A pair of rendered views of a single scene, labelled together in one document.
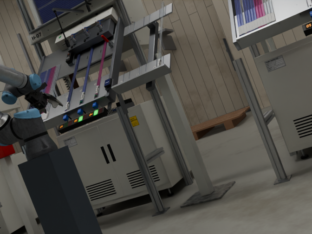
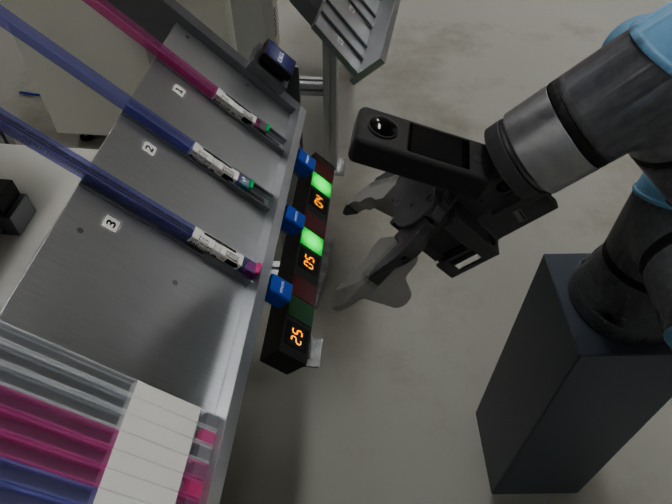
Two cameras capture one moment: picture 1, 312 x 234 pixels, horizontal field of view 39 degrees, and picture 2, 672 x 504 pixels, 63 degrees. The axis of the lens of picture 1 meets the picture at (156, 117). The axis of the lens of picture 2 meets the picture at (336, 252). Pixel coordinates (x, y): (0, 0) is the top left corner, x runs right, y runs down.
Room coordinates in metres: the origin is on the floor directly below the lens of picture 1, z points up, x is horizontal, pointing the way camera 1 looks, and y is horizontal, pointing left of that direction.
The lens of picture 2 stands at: (2.64, 0.86, 1.18)
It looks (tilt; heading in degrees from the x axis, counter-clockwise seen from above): 48 degrees down; 250
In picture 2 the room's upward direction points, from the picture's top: straight up
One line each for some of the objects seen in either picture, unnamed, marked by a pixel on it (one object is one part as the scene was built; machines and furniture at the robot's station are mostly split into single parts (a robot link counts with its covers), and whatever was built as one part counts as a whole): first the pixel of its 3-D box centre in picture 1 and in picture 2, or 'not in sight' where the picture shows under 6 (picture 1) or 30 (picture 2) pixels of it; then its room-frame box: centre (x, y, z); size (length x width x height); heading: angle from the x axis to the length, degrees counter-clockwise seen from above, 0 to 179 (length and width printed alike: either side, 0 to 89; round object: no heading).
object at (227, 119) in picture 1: (202, 130); not in sight; (5.67, -0.50, 0.06); 1.27 x 0.87 x 0.12; 69
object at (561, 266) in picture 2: (64, 208); (563, 391); (2.09, 0.57, 0.27); 0.18 x 0.18 x 0.55; 71
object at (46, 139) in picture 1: (39, 145); (637, 277); (2.09, 0.57, 0.60); 0.15 x 0.15 x 0.10
